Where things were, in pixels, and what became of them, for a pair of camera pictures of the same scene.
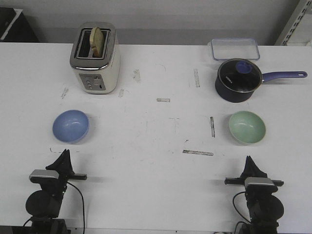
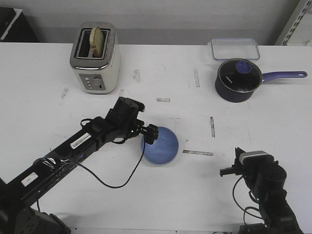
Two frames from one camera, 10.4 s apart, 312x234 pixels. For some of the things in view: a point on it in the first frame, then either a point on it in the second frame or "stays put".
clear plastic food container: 235,48 stays put
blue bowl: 71,126 to 164,149
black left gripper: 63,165 to 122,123
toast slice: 96,42 stays put
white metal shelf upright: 302,7 stays put
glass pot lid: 240,75 stays put
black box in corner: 14,27 stays put
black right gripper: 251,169 to 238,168
